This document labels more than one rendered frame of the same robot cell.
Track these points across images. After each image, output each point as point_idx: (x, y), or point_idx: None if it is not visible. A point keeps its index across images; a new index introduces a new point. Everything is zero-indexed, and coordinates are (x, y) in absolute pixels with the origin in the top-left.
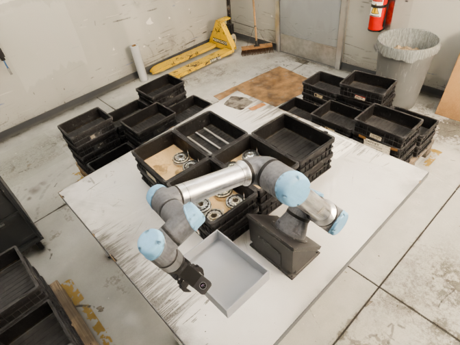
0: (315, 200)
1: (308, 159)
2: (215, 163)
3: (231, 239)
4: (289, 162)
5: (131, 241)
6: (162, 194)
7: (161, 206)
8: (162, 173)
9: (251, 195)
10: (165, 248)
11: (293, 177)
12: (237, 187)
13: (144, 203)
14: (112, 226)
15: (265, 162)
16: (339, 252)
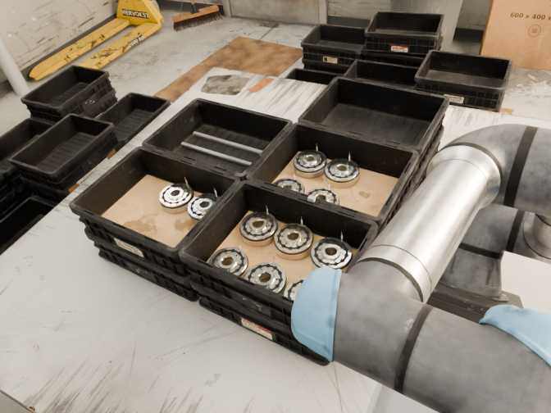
0: None
1: (427, 142)
2: (261, 188)
3: None
4: (396, 156)
5: (128, 397)
6: (374, 304)
7: (401, 351)
8: (148, 235)
9: (370, 233)
10: None
11: None
12: (321, 224)
13: (125, 305)
14: (71, 377)
15: (522, 137)
16: (544, 297)
